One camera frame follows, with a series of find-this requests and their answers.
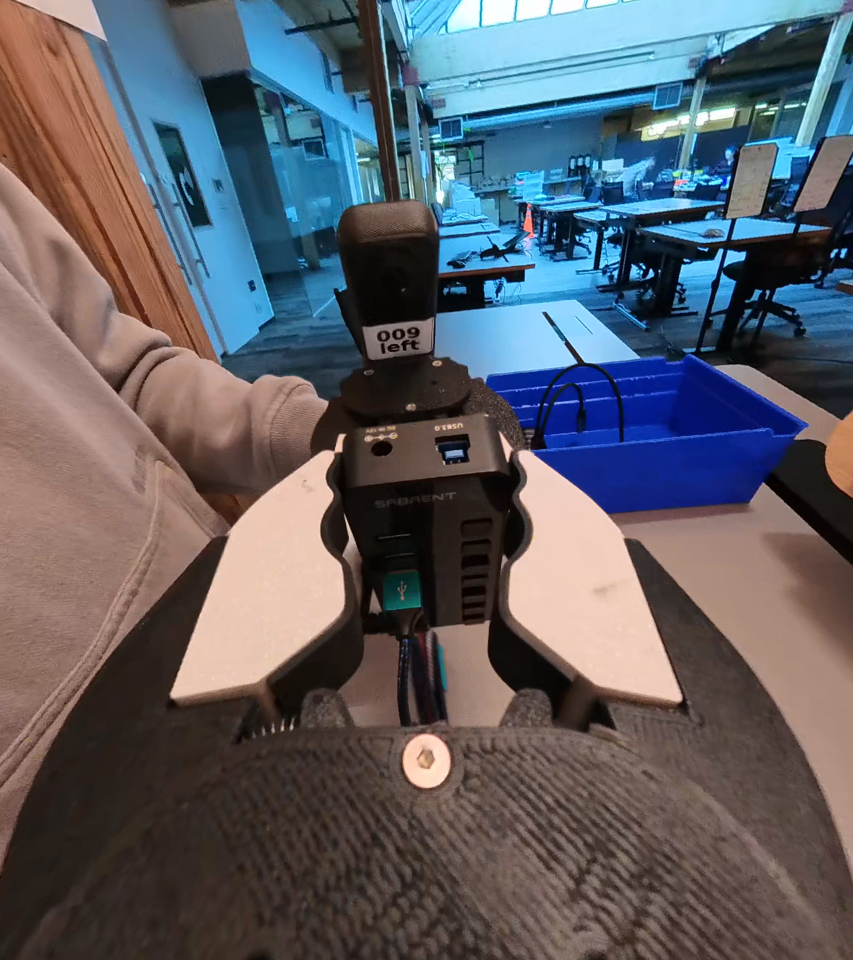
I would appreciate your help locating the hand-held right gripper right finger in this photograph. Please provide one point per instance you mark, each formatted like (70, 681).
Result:
(584, 585)

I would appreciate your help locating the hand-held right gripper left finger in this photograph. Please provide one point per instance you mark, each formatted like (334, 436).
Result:
(276, 585)

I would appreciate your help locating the black usb hub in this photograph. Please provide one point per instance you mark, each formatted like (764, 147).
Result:
(426, 517)

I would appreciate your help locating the person's left forearm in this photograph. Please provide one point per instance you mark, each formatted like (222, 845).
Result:
(231, 420)

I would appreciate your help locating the grey table with slot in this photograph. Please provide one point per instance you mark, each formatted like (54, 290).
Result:
(501, 337)

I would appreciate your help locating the blue plastic bin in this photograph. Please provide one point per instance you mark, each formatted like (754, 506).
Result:
(666, 465)

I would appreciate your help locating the orange traffic cone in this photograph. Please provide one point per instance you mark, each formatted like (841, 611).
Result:
(528, 221)

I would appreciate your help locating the wooden column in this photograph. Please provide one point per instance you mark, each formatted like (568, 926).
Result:
(380, 97)

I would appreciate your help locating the glass door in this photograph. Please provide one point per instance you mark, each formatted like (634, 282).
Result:
(183, 180)

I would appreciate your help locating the person's grey hoodie torso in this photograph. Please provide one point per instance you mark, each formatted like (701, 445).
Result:
(36, 465)

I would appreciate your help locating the board on black stand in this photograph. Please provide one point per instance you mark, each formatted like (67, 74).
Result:
(750, 180)
(825, 172)

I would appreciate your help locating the wooden wall panel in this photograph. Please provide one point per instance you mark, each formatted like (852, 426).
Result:
(29, 112)

